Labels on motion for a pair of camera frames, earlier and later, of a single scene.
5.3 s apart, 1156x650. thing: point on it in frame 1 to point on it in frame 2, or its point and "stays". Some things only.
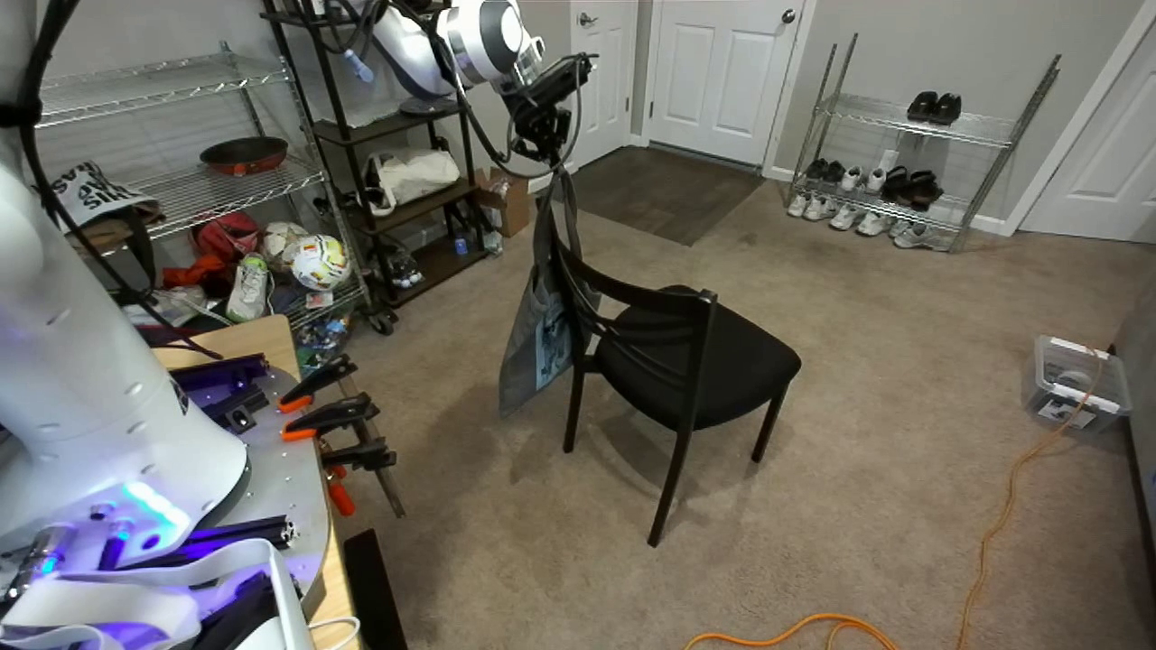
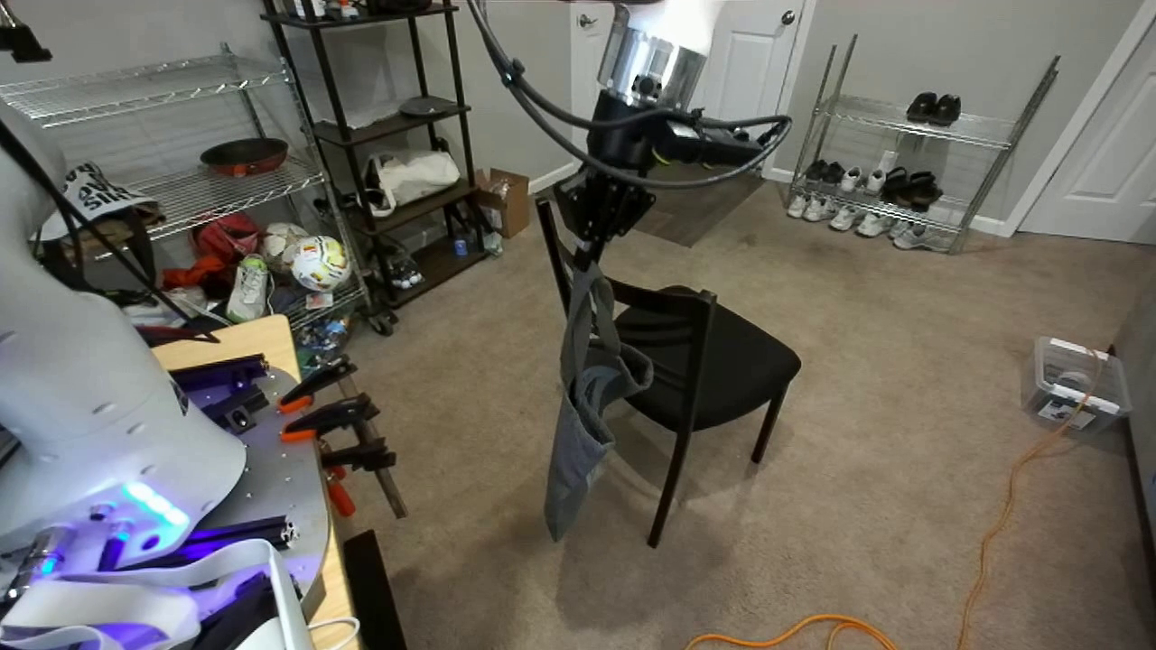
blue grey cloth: [553, 309] to [598, 370]
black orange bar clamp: [301, 396] stays
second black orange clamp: [345, 450] stays
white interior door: [1099, 181] stays
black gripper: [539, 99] to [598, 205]
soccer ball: [319, 262] stays
